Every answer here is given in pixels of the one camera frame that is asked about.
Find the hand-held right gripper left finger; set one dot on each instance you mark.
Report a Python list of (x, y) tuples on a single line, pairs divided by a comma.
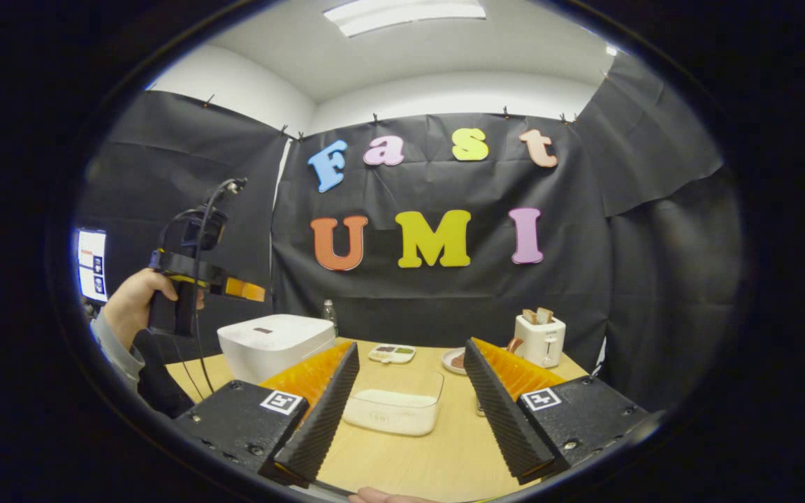
[(322, 412)]

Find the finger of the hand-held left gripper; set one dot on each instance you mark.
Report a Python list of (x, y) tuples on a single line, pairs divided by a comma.
[(245, 290)]

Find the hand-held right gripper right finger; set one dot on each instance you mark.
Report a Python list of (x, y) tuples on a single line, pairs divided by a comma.
[(500, 412)]

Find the white rice cooker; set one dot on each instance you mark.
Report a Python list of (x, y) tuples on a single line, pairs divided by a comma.
[(270, 346)]

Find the clear container of rice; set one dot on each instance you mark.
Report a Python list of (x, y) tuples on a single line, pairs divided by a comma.
[(392, 412)]

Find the brown meat piece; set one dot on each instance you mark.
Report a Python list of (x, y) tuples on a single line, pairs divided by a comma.
[(458, 360)]

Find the white round plate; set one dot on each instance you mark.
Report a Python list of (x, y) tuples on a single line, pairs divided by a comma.
[(448, 362)]

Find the white toaster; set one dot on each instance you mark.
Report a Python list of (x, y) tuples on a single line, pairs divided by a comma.
[(542, 342)]

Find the clear plastic water bottle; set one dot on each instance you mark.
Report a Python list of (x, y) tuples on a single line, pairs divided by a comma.
[(329, 318)]

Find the white divided condiment dish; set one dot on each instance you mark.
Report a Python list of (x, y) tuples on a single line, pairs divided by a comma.
[(392, 353)]

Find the toasted bread slice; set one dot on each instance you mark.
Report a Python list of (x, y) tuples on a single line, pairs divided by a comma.
[(546, 315), (530, 316)]

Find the large ceiling light panel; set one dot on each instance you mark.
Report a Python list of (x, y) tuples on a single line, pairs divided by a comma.
[(402, 15)]

